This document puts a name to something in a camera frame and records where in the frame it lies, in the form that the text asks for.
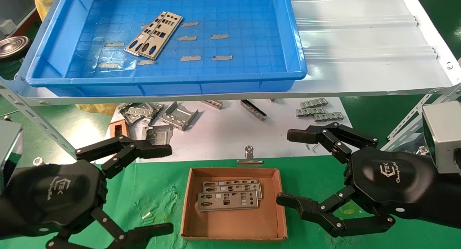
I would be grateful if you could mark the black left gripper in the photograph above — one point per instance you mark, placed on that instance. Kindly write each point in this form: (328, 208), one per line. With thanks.
(47, 195)

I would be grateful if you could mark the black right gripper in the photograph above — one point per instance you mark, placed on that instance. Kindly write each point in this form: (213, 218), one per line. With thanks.
(389, 180)

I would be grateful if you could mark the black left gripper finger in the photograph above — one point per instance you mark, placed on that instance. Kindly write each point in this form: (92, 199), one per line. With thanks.
(151, 231)
(151, 151)

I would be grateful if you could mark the shallow cardboard box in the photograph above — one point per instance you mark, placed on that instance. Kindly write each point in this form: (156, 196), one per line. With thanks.
(234, 223)

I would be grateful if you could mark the blue plastic tray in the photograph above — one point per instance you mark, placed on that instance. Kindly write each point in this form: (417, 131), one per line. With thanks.
(252, 33)

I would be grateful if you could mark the small grey box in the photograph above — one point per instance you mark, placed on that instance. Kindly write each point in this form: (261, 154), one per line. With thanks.
(6, 27)

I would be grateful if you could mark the small metal screw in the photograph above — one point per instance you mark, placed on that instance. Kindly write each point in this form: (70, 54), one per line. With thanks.
(312, 147)

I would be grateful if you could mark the green table cloth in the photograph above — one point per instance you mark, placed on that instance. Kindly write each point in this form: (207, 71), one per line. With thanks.
(151, 184)

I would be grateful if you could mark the notched metal strip part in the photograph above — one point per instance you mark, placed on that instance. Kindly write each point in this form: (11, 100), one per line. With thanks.
(314, 103)
(328, 117)
(309, 112)

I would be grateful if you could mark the perforated steel shelf brace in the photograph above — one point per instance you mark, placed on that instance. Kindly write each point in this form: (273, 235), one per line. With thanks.
(43, 125)
(401, 128)

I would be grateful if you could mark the white paper sheet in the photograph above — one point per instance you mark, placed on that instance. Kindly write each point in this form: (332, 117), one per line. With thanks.
(223, 134)

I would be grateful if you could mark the dark metal bar part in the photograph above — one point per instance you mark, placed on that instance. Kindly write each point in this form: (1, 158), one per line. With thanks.
(254, 110)

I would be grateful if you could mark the small metal strip part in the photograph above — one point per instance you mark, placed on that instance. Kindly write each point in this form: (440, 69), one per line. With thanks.
(214, 104)

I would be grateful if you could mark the black round speaker cone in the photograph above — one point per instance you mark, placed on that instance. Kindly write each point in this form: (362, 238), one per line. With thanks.
(12, 47)

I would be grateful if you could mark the square metal bracket part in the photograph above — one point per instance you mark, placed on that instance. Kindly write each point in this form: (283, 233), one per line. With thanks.
(158, 134)

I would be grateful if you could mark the brown rectangular frame part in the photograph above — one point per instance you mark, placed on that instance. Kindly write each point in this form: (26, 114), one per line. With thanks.
(117, 128)

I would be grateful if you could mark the narrow metal frame part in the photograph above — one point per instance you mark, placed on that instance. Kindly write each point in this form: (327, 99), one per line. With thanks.
(158, 110)

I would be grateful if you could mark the folded metal tray bracket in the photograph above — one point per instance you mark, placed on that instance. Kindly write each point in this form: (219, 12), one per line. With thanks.
(178, 117)

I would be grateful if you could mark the flat metal frame part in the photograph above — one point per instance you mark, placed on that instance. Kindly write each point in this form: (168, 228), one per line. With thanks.
(135, 110)

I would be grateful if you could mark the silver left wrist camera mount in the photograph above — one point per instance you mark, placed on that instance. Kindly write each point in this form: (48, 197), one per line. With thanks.
(9, 152)

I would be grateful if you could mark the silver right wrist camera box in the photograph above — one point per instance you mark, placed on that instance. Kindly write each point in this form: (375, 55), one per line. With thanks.
(443, 134)

